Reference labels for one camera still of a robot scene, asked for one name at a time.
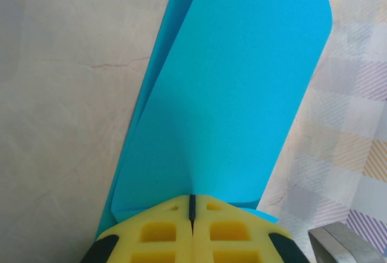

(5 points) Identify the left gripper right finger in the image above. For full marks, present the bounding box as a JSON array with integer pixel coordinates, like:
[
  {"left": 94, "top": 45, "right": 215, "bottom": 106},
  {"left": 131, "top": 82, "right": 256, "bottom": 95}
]
[{"left": 192, "top": 194, "right": 309, "bottom": 263}]

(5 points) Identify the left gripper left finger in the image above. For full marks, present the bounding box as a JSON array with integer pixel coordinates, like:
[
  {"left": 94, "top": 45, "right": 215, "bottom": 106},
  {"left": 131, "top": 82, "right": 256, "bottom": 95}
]
[{"left": 80, "top": 194, "right": 194, "bottom": 263}]

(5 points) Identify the blue paper sheet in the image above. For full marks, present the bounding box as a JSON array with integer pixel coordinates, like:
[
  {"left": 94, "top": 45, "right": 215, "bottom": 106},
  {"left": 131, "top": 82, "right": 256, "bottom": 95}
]
[{"left": 96, "top": 0, "right": 333, "bottom": 236}]

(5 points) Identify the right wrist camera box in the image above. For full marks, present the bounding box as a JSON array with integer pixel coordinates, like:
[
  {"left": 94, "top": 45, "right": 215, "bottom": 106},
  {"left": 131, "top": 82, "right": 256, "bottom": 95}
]
[{"left": 308, "top": 222, "right": 384, "bottom": 263}]

